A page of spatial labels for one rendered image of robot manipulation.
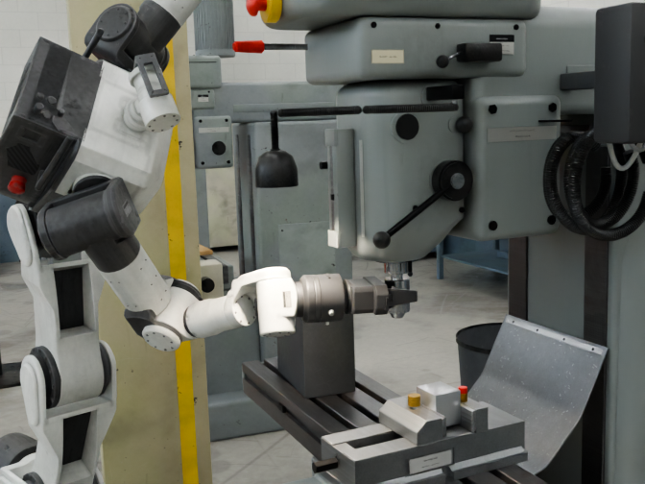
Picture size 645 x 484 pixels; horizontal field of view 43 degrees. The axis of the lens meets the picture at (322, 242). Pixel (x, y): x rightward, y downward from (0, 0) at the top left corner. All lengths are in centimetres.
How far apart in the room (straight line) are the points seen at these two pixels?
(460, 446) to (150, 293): 63
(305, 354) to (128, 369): 150
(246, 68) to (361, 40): 959
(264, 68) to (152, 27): 928
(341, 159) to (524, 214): 35
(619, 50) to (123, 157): 87
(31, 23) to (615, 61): 941
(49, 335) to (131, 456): 147
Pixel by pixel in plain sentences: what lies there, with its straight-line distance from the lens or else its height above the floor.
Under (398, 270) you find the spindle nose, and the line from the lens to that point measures 152.
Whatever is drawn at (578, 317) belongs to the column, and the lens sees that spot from 172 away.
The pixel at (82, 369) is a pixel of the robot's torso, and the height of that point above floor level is 103.
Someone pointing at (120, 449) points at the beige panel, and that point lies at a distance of 331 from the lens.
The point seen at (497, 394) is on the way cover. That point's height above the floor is 97.
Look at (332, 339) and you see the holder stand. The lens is 182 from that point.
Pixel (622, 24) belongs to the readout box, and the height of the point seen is 169.
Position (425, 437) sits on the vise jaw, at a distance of 140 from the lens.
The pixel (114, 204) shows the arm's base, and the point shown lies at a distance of 146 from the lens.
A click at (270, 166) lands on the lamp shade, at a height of 149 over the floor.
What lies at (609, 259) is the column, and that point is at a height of 129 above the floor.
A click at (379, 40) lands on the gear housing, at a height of 169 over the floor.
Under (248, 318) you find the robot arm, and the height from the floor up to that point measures 120.
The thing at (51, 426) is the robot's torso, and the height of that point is 91.
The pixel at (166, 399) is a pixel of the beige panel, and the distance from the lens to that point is 329.
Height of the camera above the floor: 157
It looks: 9 degrees down
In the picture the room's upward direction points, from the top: 2 degrees counter-clockwise
